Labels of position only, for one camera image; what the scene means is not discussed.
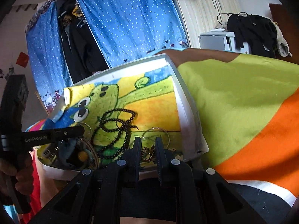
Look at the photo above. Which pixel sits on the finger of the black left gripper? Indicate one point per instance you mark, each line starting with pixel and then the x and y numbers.
pixel 42 137

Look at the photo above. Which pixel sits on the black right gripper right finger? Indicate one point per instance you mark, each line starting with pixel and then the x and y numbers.
pixel 198 196

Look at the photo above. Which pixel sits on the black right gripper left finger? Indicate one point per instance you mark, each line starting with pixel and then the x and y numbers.
pixel 97 196

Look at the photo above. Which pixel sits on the person's left hand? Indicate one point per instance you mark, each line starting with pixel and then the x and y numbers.
pixel 24 176

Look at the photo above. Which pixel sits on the light blue kids watch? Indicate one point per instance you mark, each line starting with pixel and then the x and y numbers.
pixel 71 154

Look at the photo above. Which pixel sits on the left blue dotted curtain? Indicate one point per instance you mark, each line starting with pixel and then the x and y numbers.
pixel 49 68

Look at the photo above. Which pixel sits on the blue dotted curtain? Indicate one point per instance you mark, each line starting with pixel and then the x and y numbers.
pixel 49 68
pixel 127 30

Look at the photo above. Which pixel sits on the dark hanging clothes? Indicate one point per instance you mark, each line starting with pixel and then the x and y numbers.
pixel 81 52

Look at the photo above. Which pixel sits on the white tray with frog picture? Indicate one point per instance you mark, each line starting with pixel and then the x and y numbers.
pixel 146 98

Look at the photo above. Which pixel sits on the colourful cartoon bedspread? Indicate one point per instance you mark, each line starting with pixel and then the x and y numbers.
pixel 248 108

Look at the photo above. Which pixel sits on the right blue dotted curtain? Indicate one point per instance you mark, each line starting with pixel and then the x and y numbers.
pixel 127 30

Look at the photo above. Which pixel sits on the white small cabinet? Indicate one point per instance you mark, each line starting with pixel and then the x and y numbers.
pixel 221 40

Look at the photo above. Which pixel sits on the black clothes pile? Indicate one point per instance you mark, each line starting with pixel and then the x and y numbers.
pixel 259 32

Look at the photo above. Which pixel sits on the light wooden wardrobe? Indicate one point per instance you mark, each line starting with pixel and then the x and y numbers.
pixel 199 16

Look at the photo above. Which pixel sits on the dark wooden headboard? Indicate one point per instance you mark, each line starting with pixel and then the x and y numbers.
pixel 289 28

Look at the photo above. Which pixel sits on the red square wall paper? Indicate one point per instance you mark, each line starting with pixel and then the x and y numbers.
pixel 22 60

